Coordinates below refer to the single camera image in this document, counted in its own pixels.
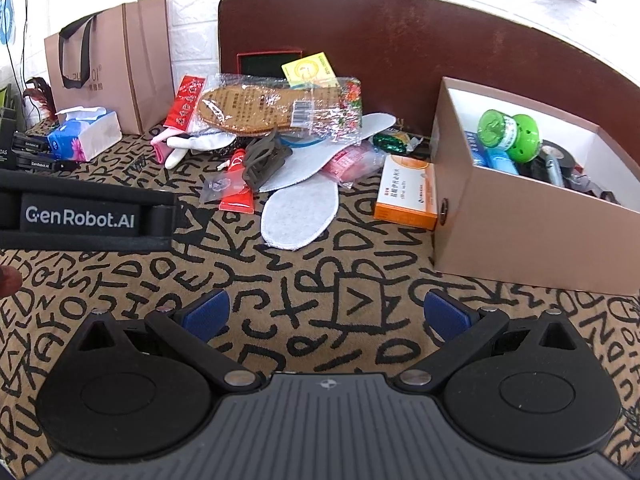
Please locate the red tube with cap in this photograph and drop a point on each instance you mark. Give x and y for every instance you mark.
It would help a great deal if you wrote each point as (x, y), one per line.
(238, 197)

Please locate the person hand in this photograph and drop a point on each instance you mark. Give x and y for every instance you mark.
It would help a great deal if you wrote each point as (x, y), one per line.
(10, 281)

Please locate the pink paper shopping bag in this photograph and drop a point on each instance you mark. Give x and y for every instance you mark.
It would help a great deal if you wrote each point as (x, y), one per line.
(119, 59)

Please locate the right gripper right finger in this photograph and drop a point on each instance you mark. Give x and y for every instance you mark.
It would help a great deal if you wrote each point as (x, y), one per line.
(468, 335)

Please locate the green wrapped item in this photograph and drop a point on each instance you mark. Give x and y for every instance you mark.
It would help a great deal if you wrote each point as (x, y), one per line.
(393, 141)

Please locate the red flat packet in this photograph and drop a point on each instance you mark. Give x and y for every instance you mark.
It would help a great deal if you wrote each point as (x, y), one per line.
(185, 102)

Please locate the upper white felt insole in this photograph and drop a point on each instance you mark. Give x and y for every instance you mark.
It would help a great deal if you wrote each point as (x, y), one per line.
(305, 162)

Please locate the blue white tissue pack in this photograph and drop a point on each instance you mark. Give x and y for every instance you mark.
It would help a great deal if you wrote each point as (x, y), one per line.
(84, 133)

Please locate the black electrical tape roll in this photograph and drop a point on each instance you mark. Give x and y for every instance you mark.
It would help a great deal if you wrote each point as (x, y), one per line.
(553, 164)

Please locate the black boxes stack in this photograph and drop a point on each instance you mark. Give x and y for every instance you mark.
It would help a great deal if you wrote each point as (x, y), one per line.
(22, 151)

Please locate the white felt insole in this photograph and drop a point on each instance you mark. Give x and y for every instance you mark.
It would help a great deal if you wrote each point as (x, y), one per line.
(305, 162)
(294, 217)

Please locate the brown cardboard storage box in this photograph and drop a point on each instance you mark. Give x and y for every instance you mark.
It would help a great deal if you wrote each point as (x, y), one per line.
(519, 230)

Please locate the green plastic mosquito repeller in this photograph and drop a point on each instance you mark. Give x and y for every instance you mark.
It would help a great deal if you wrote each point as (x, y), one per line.
(517, 135)

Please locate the yellow green medicine box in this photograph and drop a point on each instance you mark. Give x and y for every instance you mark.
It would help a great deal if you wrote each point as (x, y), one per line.
(311, 71)

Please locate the pink plastic packet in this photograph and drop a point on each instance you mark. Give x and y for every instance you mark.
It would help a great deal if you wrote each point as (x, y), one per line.
(354, 163)

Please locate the red framed black box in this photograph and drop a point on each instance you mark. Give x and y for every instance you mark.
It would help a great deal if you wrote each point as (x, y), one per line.
(265, 63)

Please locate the orange white medicine box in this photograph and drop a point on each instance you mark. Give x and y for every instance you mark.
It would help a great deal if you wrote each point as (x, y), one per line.
(407, 193)

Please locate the clear adhesive hook sheet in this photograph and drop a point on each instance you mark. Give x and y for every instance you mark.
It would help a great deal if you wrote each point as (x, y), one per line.
(213, 189)

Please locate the dark red wooden headboard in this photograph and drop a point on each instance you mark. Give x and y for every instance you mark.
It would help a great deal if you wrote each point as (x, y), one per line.
(401, 49)

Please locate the lower white felt insole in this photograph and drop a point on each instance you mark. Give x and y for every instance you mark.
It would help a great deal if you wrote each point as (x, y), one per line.
(294, 217)

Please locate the packaged brown insoles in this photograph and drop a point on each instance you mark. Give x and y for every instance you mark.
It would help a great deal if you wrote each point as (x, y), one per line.
(254, 106)

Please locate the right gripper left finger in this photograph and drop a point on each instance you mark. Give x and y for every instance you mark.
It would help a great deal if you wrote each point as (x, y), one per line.
(187, 332)

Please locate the white glove pink cuff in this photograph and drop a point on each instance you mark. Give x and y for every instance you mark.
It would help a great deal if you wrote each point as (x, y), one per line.
(170, 146)

